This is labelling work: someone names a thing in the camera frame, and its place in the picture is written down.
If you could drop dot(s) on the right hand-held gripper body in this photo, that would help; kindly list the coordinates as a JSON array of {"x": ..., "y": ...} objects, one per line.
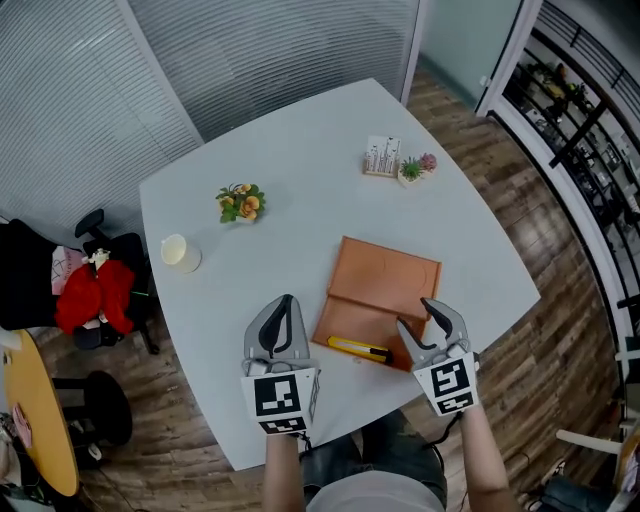
[{"x": 450, "y": 382}]

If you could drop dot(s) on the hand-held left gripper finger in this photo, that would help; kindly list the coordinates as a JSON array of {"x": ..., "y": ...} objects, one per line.
[
  {"x": 252, "y": 335},
  {"x": 299, "y": 335}
]

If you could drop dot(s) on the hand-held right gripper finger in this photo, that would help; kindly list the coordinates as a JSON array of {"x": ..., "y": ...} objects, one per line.
[
  {"x": 417, "y": 352},
  {"x": 455, "y": 325}
]

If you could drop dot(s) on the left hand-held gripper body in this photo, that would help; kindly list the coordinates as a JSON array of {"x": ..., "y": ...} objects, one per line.
[{"x": 277, "y": 395}]

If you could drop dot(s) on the yellow utility knife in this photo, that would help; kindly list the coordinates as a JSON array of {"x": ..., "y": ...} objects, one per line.
[{"x": 350, "y": 346}]

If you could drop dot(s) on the orange wooden drawer box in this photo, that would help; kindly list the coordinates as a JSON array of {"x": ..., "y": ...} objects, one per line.
[{"x": 385, "y": 275}]

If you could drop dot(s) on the person's left forearm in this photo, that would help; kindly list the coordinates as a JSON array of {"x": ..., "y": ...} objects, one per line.
[{"x": 284, "y": 475}]

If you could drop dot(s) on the person's right forearm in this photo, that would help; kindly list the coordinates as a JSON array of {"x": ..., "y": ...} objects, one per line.
[{"x": 487, "y": 460}]

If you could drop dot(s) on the person's grey jeans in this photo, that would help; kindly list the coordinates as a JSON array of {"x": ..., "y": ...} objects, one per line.
[{"x": 395, "y": 445}]

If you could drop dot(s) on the cream white cup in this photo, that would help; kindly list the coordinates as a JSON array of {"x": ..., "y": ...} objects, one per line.
[{"x": 180, "y": 252}]

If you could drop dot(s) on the potted orange flower plant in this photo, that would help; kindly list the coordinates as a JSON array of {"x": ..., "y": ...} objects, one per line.
[{"x": 245, "y": 202}]

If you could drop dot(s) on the person's white shirt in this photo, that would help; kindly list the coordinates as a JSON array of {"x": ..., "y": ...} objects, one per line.
[{"x": 375, "y": 495}]

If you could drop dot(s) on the black round stool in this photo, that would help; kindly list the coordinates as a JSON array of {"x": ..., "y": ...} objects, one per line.
[{"x": 107, "y": 405}]

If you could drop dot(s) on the small green succulent pot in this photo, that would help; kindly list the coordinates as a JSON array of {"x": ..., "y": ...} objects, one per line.
[{"x": 410, "y": 170}]

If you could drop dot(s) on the red cloth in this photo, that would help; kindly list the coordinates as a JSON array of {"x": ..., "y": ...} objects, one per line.
[{"x": 95, "y": 295}]

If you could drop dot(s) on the small cream plush toy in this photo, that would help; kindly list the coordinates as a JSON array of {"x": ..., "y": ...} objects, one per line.
[{"x": 97, "y": 256}]

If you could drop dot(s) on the pink bag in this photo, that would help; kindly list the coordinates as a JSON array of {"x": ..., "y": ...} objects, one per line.
[{"x": 65, "y": 270}]

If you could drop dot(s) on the round wooden table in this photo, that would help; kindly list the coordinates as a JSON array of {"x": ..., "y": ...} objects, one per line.
[{"x": 45, "y": 400}]

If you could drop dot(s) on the black metal railing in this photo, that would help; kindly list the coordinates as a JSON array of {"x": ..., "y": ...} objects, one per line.
[{"x": 582, "y": 135}]

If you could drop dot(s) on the black office chair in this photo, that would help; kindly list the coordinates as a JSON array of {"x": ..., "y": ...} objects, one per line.
[{"x": 25, "y": 280}]

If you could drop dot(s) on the pink notebook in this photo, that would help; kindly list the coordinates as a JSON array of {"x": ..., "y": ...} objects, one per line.
[{"x": 22, "y": 427}]

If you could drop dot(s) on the frosted glass door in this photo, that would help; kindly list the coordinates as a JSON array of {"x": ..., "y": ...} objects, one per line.
[{"x": 465, "y": 45}]

